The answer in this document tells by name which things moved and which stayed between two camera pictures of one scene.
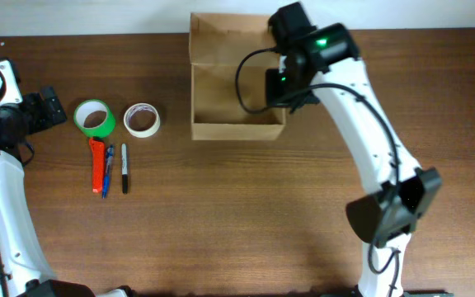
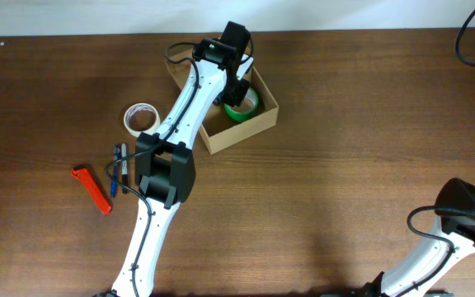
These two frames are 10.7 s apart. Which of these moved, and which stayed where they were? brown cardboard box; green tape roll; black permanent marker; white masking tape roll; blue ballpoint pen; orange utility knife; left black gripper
Moved: left black gripper; blue ballpoint pen; orange utility knife; brown cardboard box; green tape roll
Stayed: white masking tape roll; black permanent marker
